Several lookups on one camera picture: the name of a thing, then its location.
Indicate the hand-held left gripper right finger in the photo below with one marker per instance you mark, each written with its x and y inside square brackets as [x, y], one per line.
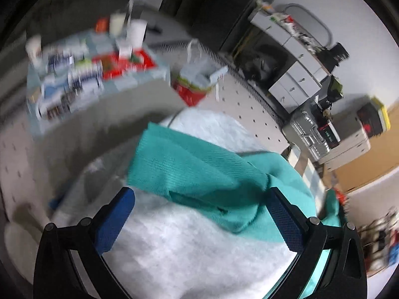
[283, 221]

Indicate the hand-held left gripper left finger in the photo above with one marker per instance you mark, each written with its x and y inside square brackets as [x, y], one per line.
[115, 221]

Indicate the teal hoodie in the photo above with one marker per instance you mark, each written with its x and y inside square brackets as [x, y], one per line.
[202, 168]

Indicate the beige blue checked blanket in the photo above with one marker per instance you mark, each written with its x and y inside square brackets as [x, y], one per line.
[307, 168]

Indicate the red plastic bag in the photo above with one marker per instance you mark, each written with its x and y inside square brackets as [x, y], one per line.
[341, 197]

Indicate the white fluffy blanket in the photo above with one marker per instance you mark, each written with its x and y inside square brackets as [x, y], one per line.
[187, 255]

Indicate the silver suitcase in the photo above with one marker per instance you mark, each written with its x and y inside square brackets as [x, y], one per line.
[305, 134]

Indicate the shoe rack with shoes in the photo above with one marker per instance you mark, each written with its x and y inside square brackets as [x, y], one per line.
[378, 239]

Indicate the black red box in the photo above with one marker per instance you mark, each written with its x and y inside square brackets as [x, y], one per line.
[329, 134]

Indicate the wooden door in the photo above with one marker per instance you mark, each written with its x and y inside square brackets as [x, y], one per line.
[367, 165]

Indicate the white plastic drawer unit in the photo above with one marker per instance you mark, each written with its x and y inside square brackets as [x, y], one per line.
[349, 137]

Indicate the white dotted rug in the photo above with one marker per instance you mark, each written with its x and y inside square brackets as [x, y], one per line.
[243, 109]

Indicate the black shoe box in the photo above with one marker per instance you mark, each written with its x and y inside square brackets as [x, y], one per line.
[369, 120]

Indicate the white drawer cabinet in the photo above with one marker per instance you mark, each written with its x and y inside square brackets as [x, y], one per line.
[293, 84]

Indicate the green black bag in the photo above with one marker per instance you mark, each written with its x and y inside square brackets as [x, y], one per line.
[334, 87]

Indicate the table with light checked cloth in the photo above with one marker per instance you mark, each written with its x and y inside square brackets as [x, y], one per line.
[137, 78]

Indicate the yellow box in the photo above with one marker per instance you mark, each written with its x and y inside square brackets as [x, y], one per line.
[386, 115]

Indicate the pile of blue white packets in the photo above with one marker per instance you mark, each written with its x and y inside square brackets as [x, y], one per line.
[68, 81]

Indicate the red green paper bag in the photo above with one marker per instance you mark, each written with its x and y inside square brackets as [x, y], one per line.
[193, 81]

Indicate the red flat box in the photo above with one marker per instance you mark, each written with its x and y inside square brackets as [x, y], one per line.
[143, 60]

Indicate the small white box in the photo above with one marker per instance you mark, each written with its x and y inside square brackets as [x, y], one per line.
[124, 48]

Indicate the small black bag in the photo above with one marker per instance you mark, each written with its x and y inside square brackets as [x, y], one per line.
[338, 53]

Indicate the white paper cup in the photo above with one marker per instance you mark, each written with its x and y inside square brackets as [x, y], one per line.
[33, 48]
[117, 23]
[136, 32]

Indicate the colourful cloth clutter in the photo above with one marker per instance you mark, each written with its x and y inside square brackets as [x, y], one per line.
[296, 29]

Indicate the grey rounded panel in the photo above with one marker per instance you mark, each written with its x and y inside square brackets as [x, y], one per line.
[311, 15]

